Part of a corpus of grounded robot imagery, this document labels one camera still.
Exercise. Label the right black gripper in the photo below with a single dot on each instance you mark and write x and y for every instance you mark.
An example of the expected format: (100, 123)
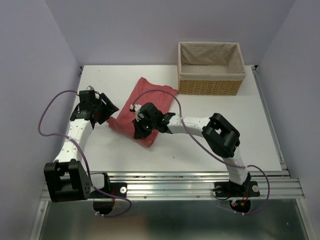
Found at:
(139, 133)

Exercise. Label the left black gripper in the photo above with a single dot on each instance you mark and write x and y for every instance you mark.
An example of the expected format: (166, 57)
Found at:
(110, 108)

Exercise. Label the red t shirt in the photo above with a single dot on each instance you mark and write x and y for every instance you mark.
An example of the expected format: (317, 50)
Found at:
(162, 96)

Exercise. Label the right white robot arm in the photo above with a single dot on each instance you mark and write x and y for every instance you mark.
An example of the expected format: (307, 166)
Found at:
(221, 136)

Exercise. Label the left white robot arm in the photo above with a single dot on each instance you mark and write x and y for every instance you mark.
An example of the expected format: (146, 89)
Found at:
(67, 177)

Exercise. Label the wicker basket with liner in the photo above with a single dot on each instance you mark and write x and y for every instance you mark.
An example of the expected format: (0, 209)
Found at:
(210, 68)

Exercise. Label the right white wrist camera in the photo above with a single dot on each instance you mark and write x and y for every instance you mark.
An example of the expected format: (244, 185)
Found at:
(136, 109)

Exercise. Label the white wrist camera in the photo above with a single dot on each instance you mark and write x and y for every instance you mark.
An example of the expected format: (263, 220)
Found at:
(136, 109)
(90, 88)

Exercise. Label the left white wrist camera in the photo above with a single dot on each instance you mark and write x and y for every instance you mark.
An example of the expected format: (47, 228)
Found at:
(90, 88)

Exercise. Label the aluminium mounting rail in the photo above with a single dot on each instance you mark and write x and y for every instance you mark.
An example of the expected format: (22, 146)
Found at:
(184, 186)

